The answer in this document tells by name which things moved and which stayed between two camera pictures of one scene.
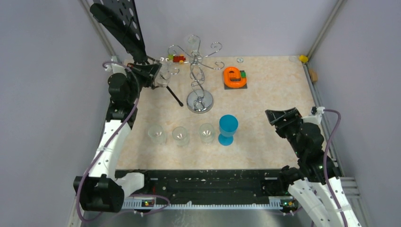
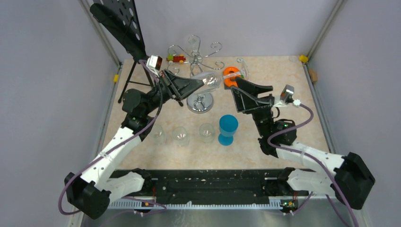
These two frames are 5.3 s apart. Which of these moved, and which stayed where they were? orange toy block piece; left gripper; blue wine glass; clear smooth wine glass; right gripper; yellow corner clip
Moved: right gripper; clear smooth wine glass; left gripper
Stayed: blue wine glass; orange toy block piece; yellow corner clip
